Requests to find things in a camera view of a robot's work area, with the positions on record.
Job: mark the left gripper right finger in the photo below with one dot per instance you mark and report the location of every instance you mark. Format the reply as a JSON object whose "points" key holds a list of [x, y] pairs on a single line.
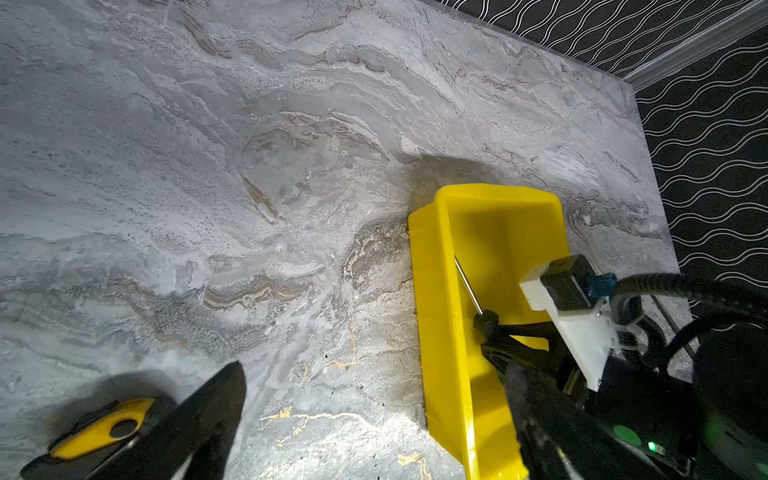
{"points": [[550, 429]]}

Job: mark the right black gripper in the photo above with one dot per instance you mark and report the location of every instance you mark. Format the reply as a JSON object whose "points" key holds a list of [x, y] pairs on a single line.
{"points": [[713, 427]]}

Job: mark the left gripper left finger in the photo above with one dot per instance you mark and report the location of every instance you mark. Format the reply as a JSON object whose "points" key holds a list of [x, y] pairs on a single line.
{"points": [[198, 434]]}

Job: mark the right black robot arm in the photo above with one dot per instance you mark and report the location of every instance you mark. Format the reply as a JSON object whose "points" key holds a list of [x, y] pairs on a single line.
{"points": [[661, 320]]}

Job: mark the yellow plastic bin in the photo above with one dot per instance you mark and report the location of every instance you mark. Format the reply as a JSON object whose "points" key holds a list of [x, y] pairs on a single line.
{"points": [[498, 233]]}

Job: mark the yellow black tape measure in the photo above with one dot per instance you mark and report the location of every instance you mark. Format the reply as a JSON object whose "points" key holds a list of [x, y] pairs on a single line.
{"points": [[97, 437]]}

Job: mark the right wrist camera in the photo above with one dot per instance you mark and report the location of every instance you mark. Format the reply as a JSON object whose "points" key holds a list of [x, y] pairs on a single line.
{"points": [[576, 298]]}

